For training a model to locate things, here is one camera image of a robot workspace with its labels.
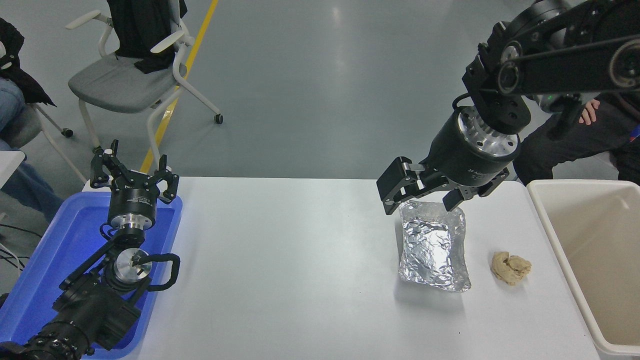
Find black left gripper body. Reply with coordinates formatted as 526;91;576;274
108;170;161;219

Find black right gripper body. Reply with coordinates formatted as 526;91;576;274
420;111;518;193

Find silver foil tray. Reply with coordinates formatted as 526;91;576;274
397;201;472;293

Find person's hand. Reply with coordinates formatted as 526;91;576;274
579;99;601;126

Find crumpled tan paper ball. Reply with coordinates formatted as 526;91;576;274
490;251;533;287

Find white chair with castors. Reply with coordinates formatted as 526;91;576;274
0;102;88;184

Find white side table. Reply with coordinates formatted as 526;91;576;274
0;150;26;189

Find crouching person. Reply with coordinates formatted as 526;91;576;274
514;92;640;186

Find blue plastic tray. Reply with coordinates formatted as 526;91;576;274
0;191;183;360

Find seated person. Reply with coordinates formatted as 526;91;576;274
0;17;66;223

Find large pale bin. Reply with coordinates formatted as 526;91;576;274
526;179;640;360

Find black garment on chair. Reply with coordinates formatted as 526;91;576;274
106;0;188;75

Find grey seat white frame chair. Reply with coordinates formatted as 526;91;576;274
65;0;224;173

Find black floor cables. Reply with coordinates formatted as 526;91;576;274
0;222;45;273

